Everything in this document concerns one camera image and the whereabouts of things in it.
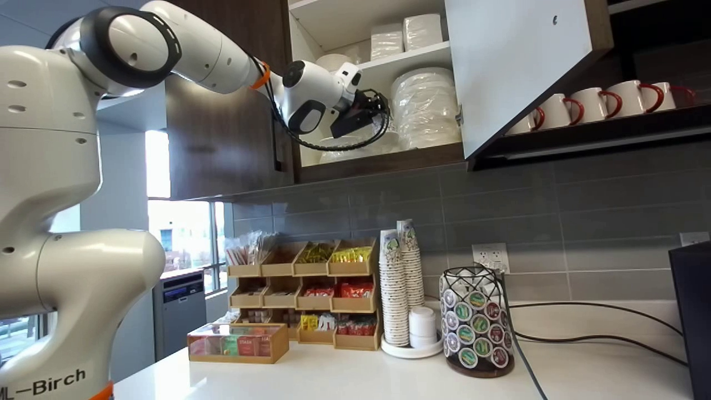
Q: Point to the grey wall outlet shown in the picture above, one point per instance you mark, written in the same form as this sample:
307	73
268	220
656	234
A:
694	239

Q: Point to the white open cabinet door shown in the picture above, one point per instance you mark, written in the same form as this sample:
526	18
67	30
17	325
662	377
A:
512	68

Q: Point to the white bowl stack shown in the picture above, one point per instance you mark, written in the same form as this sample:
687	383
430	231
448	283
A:
331	58

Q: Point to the white wall outlet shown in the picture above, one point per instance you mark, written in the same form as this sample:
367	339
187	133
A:
490	258

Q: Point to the wrapped white plate stack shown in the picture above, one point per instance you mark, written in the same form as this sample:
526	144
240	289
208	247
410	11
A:
422	107

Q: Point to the dark wood wall cabinet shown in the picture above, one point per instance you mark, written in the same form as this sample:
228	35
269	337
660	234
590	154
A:
222	148

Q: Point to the dark open wall shelf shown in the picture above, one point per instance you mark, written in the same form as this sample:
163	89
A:
591	144

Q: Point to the stainless steel dishwasher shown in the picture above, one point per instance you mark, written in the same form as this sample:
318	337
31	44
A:
179	313

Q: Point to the wooden tea box clear lid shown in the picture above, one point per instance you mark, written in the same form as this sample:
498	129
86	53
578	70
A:
237	345

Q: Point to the wooden tiered tea organizer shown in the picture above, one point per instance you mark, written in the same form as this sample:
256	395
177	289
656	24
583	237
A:
296	292

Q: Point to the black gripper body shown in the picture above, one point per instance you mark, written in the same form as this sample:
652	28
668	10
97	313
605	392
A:
369	100

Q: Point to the black coffee machine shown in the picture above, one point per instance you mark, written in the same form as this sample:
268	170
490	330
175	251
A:
691	319

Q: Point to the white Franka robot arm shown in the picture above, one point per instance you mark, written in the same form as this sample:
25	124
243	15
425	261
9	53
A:
46	111

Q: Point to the white napkin pack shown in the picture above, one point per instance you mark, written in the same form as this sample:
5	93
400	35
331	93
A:
385	41
422	31

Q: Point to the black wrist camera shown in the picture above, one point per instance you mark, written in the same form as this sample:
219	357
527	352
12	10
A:
349	122

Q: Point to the white cup lid stack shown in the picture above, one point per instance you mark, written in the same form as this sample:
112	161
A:
422	327

